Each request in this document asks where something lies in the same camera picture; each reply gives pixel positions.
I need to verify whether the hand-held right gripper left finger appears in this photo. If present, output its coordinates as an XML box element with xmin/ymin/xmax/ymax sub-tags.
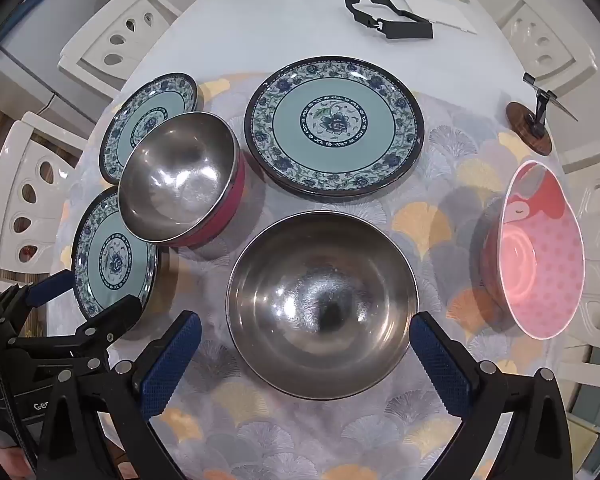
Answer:
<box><xmin>35</xmin><ymin>310</ymin><xmax>203</xmax><ymax>480</ymax></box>

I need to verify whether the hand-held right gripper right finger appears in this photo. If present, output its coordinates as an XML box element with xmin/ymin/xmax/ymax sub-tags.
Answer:
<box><xmin>409</xmin><ymin>311</ymin><xmax>573</xmax><ymax>480</ymax></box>

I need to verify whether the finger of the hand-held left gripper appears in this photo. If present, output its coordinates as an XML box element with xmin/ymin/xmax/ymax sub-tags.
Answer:
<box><xmin>7</xmin><ymin>296</ymin><xmax>143</xmax><ymax>361</ymax></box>
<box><xmin>0</xmin><ymin>269</ymin><xmax>76</xmax><ymax>321</ymax></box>

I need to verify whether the small blue floral plate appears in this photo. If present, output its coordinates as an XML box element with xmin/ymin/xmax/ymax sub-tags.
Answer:
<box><xmin>98</xmin><ymin>72</ymin><xmax>199</xmax><ymax>185</ymax></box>
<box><xmin>71</xmin><ymin>187</ymin><xmax>160</xmax><ymax>323</ymax></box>

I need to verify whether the large steel bowl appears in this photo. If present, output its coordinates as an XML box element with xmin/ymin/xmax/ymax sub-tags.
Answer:
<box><xmin>226</xmin><ymin>211</ymin><xmax>420</xmax><ymax>402</ymax></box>

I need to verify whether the pink patterned bowl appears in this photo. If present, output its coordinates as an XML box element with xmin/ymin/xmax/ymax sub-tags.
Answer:
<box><xmin>482</xmin><ymin>160</ymin><xmax>586</xmax><ymax>340</ymax></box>

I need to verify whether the red-sided steel bowl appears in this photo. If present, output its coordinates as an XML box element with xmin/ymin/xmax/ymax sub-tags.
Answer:
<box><xmin>117</xmin><ymin>111</ymin><xmax>253</xmax><ymax>250</ymax></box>

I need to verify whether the large blue floral plate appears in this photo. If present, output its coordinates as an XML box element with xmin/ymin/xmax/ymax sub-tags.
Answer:
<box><xmin>244</xmin><ymin>56</ymin><xmax>425</xmax><ymax>203</ymax></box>

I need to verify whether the person's left hand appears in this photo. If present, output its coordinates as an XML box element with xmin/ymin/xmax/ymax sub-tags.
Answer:
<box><xmin>0</xmin><ymin>444</ymin><xmax>37</xmax><ymax>480</ymax></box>

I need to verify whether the fan-patterned table mat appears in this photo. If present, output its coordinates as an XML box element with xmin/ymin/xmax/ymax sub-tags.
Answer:
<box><xmin>47</xmin><ymin>72</ymin><xmax>581</xmax><ymax>480</ymax></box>

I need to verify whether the white refrigerator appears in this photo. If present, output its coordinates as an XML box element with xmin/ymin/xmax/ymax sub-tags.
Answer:
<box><xmin>0</xmin><ymin>0</ymin><xmax>106</xmax><ymax>136</ymax></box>

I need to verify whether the small stand with wooden base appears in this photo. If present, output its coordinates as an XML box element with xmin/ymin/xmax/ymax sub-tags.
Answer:
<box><xmin>506</xmin><ymin>72</ymin><xmax>578</xmax><ymax>156</ymax></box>

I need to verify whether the white card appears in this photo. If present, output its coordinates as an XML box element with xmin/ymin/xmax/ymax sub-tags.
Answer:
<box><xmin>400</xmin><ymin>0</ymin><xmax>478</xmax><ymax>36</ymax></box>

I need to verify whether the black plastic frame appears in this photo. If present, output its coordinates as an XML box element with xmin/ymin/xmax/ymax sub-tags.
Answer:
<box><xmin>345</xmin><ymin>0</ymin><xmax>434</xmax><ymax>41</ymax></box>

